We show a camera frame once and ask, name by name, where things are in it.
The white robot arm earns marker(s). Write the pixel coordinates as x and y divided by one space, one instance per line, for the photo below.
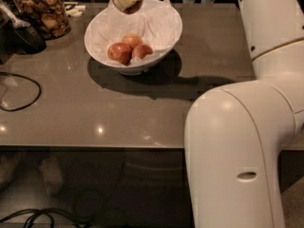
234 133

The hidden back red apple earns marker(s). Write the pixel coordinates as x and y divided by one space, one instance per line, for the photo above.
132 40

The white ceramic bowl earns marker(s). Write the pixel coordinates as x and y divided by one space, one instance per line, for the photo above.
133 67

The white tissue paper liner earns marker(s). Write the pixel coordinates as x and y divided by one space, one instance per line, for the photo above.
158 22

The small white items on table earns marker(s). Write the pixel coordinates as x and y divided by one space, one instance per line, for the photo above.
75 10

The glass jar of chips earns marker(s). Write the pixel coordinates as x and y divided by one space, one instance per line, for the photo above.
48 16

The black appliance with silver handle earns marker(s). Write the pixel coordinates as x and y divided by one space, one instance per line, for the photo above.
17 34

